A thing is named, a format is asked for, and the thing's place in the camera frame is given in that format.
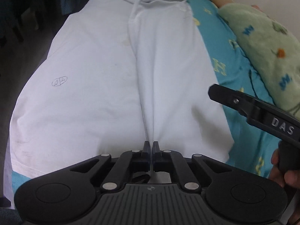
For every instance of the person's right hand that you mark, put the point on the person's right hand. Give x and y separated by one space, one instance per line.
293 187

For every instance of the blue patterned bed sheet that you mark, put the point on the blue patterned bed sheet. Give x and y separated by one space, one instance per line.
218 39

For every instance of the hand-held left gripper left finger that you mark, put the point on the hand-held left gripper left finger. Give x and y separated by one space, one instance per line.
146 154

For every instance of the green fleece blanket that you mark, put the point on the green fleece blanket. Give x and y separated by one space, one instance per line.
262 39

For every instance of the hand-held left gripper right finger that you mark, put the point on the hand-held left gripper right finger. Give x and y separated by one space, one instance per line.
156 154

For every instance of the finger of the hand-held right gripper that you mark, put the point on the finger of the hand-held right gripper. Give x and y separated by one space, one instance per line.
225 96

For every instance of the white shirt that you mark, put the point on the white shirt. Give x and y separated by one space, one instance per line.
93 75

